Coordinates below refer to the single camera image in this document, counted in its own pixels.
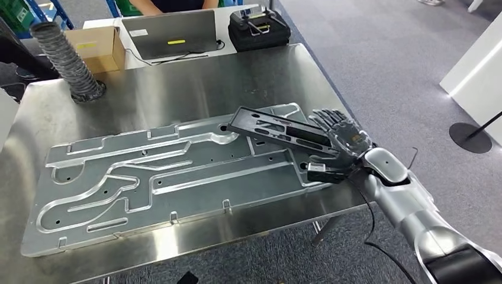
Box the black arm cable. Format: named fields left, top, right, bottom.
left=347, top=172, right=417, bottom=284

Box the black stanchion pole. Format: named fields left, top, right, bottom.
left=449, top=111, right=502, bottom=154

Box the thin black wire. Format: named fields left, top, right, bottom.
left=407, top=146, right=419, bottom=170

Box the grey metal fixture plate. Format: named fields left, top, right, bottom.
left=20, top=102, right=342, bottom=259

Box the white display wall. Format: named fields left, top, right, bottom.
left=439, top=11, right=502, bottom=148

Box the black laptop cable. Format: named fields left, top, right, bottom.
left=124, top=38, right=226, bottom=67

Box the black plastic panel part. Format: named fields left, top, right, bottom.
left=226, top=105, right=341, bottom=157

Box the person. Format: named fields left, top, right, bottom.
left=0, top=17, right=60, bottom=81
left=128, top=0, right=220, bottom=17

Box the blue steel shelf rack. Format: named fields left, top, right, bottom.
left=23, top=0, right=120, bottom=31

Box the grey ribbed flexible hose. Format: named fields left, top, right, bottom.
left=30, top=21, right=107, bottom=104

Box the brown cardboard box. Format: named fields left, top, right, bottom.
left=63, top=25, right=126, bottom=75

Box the white flat panel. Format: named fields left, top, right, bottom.
left=0, top=88, right=20, bottom=153

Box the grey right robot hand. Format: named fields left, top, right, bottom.
left=307, top=108, right=374, bottom=167

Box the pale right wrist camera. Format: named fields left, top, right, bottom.
left=306, top=162, right=354, bottom=184

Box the stainless steel workbench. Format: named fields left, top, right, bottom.
left=0, top=43, right=377, bottom=284

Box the black carry case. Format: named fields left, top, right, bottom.
left=227, top=8, right=292, bottom=53

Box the grey laptop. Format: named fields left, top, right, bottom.
left=120, top=9, right=219, bottom=62

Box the green plastic crate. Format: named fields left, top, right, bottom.
left=0, top=0, right=39, bottom=34

